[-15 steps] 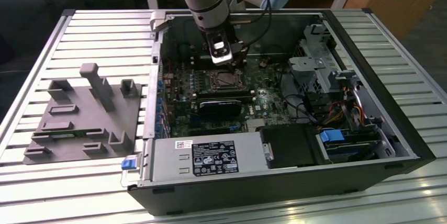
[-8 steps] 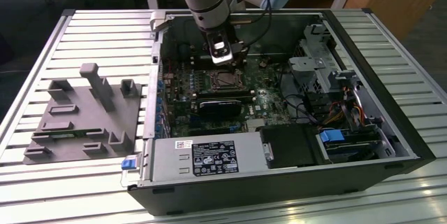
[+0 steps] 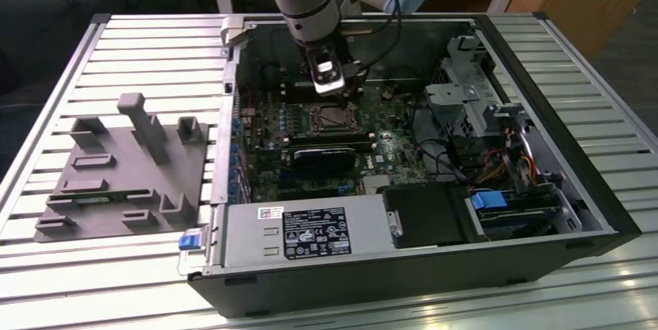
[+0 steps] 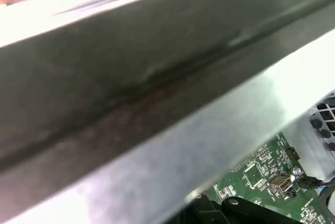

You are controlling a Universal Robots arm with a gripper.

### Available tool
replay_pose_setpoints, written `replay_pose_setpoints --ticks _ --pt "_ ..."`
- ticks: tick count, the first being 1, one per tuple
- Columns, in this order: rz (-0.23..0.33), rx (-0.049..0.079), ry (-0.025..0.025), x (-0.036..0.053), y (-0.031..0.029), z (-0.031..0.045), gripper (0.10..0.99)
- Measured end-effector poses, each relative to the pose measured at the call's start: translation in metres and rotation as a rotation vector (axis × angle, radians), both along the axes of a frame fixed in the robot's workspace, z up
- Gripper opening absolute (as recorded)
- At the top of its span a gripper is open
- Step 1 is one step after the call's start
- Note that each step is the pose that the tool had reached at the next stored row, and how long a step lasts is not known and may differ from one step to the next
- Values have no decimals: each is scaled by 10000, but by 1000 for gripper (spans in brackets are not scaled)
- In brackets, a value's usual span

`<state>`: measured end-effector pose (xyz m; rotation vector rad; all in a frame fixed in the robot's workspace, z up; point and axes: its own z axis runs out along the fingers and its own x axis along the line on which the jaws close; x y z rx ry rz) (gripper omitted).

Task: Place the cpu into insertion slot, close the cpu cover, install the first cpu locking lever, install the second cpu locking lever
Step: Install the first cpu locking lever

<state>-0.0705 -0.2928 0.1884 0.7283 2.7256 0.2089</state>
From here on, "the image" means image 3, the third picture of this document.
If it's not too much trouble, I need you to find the black graphics card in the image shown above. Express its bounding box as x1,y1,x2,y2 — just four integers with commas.
289,146,359,173

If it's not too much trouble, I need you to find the black PC case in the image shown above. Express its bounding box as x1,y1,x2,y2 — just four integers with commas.
176,12,643,319

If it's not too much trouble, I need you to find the silver drive cage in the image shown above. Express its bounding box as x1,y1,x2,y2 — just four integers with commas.
422,35,523,139

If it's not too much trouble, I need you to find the hard disk in blue carrier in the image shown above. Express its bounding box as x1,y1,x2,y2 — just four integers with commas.
464,190,566,241

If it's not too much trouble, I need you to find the orange wire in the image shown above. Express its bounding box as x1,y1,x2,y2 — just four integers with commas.
516,152,539,184

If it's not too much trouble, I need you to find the black drive bay box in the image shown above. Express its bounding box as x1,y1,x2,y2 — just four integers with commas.
383,183,472,250

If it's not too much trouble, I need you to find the CPU socket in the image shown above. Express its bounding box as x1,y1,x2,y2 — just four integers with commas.
307,101,360,135

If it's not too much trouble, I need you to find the silver power supply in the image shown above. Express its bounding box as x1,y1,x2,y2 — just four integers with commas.
217,194,400,269

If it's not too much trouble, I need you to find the silver chipset heatsink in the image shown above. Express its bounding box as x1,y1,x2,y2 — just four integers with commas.
362,175,391,192

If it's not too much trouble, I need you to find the grey parts rack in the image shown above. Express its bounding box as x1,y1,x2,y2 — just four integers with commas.
31,93,212,244

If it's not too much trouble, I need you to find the blue case latch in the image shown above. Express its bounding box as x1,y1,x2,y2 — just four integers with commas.
177,229,203,251

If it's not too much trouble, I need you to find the silver CPU green edge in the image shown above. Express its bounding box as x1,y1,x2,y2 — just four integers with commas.
319,107,347,127

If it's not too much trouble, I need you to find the metal socket cover frame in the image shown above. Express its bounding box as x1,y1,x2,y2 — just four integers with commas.
308,103,358,133

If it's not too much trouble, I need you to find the green motherboard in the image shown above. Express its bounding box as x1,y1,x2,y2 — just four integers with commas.
233,82,431,204

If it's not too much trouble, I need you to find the yellow wire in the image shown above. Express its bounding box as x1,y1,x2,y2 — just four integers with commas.
472,160,510,187

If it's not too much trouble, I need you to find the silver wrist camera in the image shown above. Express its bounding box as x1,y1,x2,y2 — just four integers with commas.
307,49,347,96

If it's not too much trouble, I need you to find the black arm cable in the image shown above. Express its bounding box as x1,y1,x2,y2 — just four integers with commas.
343,0,403,75

